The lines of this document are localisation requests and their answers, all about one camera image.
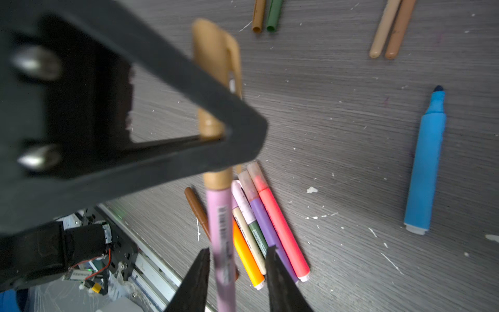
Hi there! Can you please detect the cream pen purple cap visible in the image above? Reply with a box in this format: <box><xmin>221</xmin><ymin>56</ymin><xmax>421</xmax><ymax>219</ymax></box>
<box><xmin>232</xmin><ymin>198</ymin><xmax>266</xmax><ymax>276</ymax></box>

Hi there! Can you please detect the beige fountain pen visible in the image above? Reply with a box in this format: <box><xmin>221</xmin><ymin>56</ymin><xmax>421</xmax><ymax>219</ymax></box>
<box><xmin>369</xmin><ymin>0</ymin><xmax>401</xmax><ymax>58</ymax></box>

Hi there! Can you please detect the orange highlighter marker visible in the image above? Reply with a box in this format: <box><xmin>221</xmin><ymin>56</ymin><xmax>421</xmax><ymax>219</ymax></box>
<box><xmin>233</xmin><ymin>218</ymin><xmax>265</xmax><ymax>290</ymax></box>

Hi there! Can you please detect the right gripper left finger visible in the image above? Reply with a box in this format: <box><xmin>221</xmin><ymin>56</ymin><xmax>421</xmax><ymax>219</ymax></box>
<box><xmin>165</xmin><ymin>248</ymin><xmax>211</xmax><ymax>312</ymax></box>

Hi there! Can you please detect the tan pen brown cap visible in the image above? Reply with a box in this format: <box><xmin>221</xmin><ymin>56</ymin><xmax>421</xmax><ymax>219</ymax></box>
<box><xmin>385</xmin><ymin>0</ymin><xmax>417</xmax><ymax>60</ymax></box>

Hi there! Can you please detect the green pen pink cap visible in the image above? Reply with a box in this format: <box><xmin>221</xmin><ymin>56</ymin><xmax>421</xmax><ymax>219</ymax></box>
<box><xmin>231</xmin><ymin>180</ymin><xmax>268</xmax><ymax>258</ymax></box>

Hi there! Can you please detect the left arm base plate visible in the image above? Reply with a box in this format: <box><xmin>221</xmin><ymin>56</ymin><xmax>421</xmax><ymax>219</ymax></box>
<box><xmin>77</xmin><ymin>206</ymin><xmax>140</xmax><ymax>293</ymax></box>

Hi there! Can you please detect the pink pen tan cap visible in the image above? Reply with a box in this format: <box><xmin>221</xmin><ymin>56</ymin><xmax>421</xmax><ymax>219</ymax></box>
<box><xmin>192</xmin><ymin>18</ymin><xmax>236</xmax><ymax>311</ymax></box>

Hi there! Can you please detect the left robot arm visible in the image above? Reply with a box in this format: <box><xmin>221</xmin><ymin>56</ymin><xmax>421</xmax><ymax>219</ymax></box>
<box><xmin>1</xmin><ymin>1</ymin><xmax>267</xmax><ymax>291</ymax></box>

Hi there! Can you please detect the blue highlighter marker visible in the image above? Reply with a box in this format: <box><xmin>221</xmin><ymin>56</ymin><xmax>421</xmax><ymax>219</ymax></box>
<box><xmin>404</xmin><ymin>85</ymin><xmax>447</xmax><ymax>235</ymax></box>

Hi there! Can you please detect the purple highlighter marker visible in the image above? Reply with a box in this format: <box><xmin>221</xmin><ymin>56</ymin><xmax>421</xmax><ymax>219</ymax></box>
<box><xmin>238</xmin><ymin>170</ymin><xmax>298</xmax><ymax>283</ymax></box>

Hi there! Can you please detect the pink highlighter marker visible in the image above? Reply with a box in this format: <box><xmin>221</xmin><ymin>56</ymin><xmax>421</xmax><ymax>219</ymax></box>
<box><xmin>247</xmin><ymin>161</ymin><xmax>311</xmax><ymax>282</ymax></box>

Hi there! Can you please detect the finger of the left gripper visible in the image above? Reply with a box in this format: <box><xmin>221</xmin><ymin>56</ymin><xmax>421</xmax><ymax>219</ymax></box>
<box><xmin>1</xmin><ymin>1</ymin><xmax>268</xmax><ymax>234</ymax></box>

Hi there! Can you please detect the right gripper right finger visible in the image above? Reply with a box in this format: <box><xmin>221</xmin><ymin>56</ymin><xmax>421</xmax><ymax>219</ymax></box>
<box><xmin>265</xmin><ymin>246</ymin><xmax>313</xmax><ymax>312</ymax></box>

